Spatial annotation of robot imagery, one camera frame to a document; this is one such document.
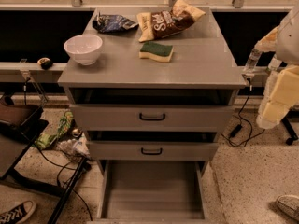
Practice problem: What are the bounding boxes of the grey top drawer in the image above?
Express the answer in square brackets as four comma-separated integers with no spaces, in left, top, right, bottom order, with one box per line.
[70,104,233,133]

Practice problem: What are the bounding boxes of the grey middle drawer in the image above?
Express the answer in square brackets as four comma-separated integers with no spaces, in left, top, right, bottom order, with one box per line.
[88,141,218,161]

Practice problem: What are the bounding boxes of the grey drawer cabinet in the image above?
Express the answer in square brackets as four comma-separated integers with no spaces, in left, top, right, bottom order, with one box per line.
[57,7,247,179]

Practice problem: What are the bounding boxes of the grey knit shoe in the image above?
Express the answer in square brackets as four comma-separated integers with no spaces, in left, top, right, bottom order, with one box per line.
[276,195,299,221]

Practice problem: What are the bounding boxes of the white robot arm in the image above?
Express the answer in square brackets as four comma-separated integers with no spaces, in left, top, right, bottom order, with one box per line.
[255,4,299,129]

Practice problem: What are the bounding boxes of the blue crumpled snack bag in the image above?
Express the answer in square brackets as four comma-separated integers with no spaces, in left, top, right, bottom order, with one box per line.
[92,13,138,34]

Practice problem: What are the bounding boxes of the black stand leg with wheel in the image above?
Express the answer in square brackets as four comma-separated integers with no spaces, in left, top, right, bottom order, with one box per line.
[282,118,298,146]

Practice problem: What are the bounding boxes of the brown chip bag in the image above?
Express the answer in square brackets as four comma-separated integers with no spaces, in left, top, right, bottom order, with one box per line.
[137,0,206,42]

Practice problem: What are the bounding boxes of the green snack bag on floor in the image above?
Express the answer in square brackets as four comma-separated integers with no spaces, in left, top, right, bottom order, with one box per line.
[34,111,74,150]

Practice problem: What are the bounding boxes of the white bowl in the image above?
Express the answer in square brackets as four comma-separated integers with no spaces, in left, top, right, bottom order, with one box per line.
[64,35,103,65]

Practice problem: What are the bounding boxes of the black yellow tape measure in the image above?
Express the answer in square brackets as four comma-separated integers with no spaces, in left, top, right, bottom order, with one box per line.
[37,57,53,70]

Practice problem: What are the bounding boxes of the green yellow sponge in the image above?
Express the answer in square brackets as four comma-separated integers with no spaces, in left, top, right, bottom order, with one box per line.
[139,41,174,63]

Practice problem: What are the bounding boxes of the clear water bottle right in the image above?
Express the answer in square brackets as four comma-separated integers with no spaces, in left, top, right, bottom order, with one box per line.
[266,55,281,74]

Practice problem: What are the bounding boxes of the clear water bottle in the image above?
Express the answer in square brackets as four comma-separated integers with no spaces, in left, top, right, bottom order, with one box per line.
[266,55,281,74]
[244,49,261,73]

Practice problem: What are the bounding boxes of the black canvas sneaker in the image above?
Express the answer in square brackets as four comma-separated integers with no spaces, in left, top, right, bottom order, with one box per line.
[0,201,36,224]

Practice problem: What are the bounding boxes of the clear water bottle left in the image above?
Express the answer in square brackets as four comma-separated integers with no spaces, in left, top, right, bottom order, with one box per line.
[244,49,261,73]

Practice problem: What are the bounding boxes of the grey drawer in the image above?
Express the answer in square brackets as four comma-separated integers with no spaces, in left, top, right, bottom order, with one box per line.
[70,104,233,133]
[87,161,212,224]
[88,141,218,161]

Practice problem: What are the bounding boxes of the black cart frame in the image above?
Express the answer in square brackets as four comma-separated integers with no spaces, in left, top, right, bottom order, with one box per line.
[0,95,88,224]

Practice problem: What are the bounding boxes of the grey bottom drawer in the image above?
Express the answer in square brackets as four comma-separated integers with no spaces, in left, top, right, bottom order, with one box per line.
[87,161,212,224]

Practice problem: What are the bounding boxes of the black power cable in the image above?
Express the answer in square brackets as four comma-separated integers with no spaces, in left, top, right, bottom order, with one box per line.
[221,77,266,148]

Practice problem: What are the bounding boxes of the clear plastic wrappers on floor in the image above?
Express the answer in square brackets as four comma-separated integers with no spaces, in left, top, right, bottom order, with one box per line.
[57,135,91,161]

